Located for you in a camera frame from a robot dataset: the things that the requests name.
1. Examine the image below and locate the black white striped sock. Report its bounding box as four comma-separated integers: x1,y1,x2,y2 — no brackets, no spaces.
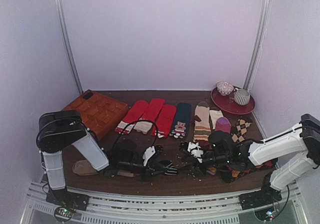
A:
160,160,178,176

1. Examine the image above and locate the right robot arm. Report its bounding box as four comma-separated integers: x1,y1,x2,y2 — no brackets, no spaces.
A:
179,114,320,205

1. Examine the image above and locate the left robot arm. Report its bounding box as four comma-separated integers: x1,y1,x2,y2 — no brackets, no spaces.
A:
36,110,170,206

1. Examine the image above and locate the purple yellow sock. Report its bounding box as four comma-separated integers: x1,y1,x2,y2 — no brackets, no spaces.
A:
206,167,218,175

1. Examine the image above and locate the black orange argyle sock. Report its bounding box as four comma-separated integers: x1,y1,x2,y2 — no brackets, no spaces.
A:
218,158,278,183

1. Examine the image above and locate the beige striped sock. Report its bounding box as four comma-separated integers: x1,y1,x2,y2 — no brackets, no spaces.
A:
193,101,212,146

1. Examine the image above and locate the dark green reindeer sock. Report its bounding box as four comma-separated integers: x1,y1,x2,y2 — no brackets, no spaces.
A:
169,102,192,139

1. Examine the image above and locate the red sock right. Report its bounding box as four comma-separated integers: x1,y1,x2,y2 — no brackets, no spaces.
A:
151,104,177,138

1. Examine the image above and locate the red sock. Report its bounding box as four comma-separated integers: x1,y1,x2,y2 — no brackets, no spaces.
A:
151,104,177,138
133,98,166,134
115,100,149,133

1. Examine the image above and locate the brown argyle sock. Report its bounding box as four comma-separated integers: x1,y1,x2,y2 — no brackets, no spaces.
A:
230,117,253,144

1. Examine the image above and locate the purple magenta sock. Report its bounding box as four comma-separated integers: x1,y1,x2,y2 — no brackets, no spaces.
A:
214,117,232,134

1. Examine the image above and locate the red sock middle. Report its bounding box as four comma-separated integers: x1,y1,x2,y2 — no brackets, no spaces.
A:
133,98,166,134

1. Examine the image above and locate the cream short sock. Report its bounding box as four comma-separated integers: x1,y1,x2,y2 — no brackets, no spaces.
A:
209,109,223,129

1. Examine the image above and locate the tan sock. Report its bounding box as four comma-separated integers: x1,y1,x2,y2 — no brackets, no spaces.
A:
72,160,98,176

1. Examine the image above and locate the red sock left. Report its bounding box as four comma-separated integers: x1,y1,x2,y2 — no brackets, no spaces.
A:
115,100,149,133

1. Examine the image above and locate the orange divided organizer tray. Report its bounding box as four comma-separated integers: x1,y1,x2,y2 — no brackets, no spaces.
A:
63,90,129,140

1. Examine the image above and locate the dark red plate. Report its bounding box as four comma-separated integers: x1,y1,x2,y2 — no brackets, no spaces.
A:
210,88,256,115

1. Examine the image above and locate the striped grey cup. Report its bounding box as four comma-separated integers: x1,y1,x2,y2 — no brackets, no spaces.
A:
234,88,251,106

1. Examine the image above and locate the patterned white bowl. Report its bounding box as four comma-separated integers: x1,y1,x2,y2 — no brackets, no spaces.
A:
216,81,234,96

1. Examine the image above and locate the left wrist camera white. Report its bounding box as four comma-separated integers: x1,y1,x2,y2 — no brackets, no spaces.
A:
142,146,156,166

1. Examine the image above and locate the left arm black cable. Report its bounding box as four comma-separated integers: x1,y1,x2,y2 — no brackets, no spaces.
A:
109,120,160,154

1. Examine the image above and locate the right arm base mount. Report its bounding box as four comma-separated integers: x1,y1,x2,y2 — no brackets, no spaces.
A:
239,187,282,222

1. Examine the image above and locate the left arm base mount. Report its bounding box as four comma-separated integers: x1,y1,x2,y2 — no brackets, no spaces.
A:
45,187,90,223

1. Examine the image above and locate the right aluminium frame post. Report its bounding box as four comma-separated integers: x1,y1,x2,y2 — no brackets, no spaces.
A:
243,0,272,91

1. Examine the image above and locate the aluminium frame post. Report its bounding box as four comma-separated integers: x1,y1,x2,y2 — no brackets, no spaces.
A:
55,0,84,95
243,0,272,91

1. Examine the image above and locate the left aluminium frame post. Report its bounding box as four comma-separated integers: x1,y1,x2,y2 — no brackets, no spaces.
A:
55,0,84,95

